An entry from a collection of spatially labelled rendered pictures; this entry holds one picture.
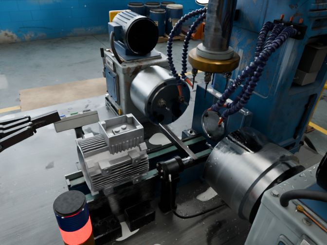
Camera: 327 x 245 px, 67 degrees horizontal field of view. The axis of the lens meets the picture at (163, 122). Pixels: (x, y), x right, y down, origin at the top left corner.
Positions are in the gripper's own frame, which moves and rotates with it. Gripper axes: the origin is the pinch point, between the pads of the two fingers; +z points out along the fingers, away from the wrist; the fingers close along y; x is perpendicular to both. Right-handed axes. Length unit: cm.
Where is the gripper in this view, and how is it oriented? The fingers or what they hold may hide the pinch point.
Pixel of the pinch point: (45, 119)
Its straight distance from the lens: 75.3
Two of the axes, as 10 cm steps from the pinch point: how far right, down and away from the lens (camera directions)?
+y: -5.0, -5.0, 7.1
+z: 8.6, -3.6, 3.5
